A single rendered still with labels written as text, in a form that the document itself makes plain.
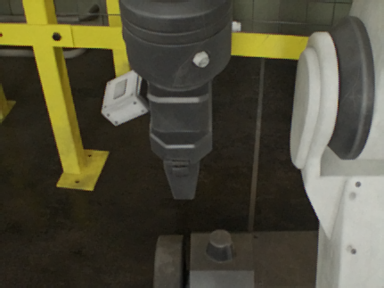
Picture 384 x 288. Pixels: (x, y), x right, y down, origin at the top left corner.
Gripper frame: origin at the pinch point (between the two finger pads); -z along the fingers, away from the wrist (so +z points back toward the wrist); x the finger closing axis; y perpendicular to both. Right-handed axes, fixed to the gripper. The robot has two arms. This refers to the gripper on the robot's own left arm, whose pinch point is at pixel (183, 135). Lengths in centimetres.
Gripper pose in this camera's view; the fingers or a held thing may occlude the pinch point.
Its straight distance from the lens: 48.8
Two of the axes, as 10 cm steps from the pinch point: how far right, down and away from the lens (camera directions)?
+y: -10.0, 0.0, 0.3
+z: -0.3, -6.3, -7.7
